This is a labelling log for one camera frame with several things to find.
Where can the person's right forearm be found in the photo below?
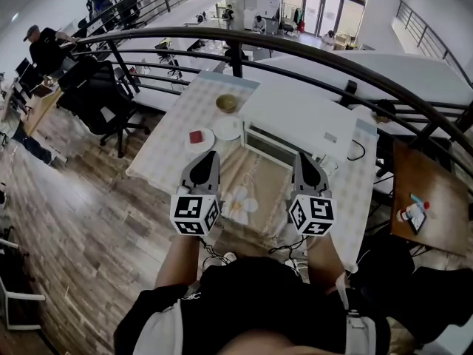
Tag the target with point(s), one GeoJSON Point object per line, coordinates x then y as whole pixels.
{"type": "Point", "coordinates": [325, 261]}

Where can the black framed tablet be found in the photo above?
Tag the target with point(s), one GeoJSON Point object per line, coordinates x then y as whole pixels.
{"type": "Point", "coordinates": [417, 222]}

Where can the person's black shirt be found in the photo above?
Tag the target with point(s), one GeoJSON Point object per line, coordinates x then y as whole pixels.
{"type": "Point", "coordinates": [258, 294]}

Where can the clear bottle red cap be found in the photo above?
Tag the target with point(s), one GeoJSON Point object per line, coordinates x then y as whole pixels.
{"type": "Point", "coordinates": [408, 211]}

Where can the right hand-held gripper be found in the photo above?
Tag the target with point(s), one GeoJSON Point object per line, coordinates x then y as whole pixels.
{"type": "Point", "coordinates": [312, 216]}

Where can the glass oven door white frame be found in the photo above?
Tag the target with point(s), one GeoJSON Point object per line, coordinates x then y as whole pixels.
{"type": "Point", "coordinates": [266, 146]}

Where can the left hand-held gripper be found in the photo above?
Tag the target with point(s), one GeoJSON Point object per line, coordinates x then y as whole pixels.
{"type": "Point", "coordinates": [192, 214]}

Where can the black padded chair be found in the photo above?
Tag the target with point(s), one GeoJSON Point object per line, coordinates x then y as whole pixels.
{"type": "Point", "coordinates": [425, 301]}

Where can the black computer monitor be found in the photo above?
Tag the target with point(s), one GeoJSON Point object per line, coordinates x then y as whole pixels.
{"type": "Point", "coordinates": [27, 74]}

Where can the black office chair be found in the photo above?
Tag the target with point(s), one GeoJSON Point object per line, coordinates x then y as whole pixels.
{"type": "Point", "coordinates": [96, 98]}

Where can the white oven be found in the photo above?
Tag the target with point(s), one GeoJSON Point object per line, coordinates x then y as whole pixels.
{"type": "Point", "coordinates": [295, 117]}

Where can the person's left white shoe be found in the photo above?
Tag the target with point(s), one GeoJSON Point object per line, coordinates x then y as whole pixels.
{"type": "Point", "coordinates": [225, 257]}

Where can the green bowl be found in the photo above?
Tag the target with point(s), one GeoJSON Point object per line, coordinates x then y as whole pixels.
{"type": "Point", "coordinates": [226, 103]}

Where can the white plate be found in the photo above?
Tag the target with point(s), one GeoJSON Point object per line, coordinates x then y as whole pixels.
{"type": "Point", "coordinates": [207, 144]}
{"type": "Point", "coordinates": [227, 128]}

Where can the person's left forearm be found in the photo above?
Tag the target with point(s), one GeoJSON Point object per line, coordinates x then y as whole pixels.
{"type": "Point", "coordinates": [177, 261]}

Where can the person's right white shoe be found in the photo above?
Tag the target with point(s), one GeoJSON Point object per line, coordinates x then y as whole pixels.
{"type": "Point", "coordinates": [297, 268]}

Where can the cyan pen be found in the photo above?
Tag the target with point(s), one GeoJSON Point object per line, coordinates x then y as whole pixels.
{"type": "Point", "coordinates": [415, 199]}

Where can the glass window wall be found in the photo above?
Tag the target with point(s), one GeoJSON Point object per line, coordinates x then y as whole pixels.
{"type": "Point", "coordinates": [329, 13]}

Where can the curved black metal railing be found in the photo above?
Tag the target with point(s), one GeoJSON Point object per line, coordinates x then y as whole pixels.
{"type": "Point", "coordinates": [236, 57]}

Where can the person's white shoe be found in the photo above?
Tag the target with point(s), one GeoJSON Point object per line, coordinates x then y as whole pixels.
{"type": "Point", "coordinates": [297, 268]}
{"type": "Point", "coordinates": [225, 257]}

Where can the black stair railing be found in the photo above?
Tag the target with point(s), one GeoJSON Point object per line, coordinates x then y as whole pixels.
{"type": "Point", "coordinates": [422, 35]}

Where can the red block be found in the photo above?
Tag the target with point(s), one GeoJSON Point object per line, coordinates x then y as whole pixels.
{"type": "Point", "coordinates": [196, 137]}

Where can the wooden desk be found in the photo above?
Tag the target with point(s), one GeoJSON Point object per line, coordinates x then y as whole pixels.
{"type": "Point", "coordinates": [40, 109]}

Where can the white chair frame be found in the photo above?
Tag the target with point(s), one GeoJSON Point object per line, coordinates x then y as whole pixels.
{"type": "Point", "coordinates": [26, 296]}

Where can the checkered tablecloth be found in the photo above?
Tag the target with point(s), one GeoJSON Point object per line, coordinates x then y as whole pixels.
{"type": "Point", "coordinates": [173, 124]}

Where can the beige flower mat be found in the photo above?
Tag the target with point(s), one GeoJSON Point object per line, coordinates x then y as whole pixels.
{"type": "Point", "coordinates": [255, 183]}

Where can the wooden side table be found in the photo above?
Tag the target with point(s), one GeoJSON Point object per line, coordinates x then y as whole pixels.
{"type": "Point", "coordinates": [425, 176]}

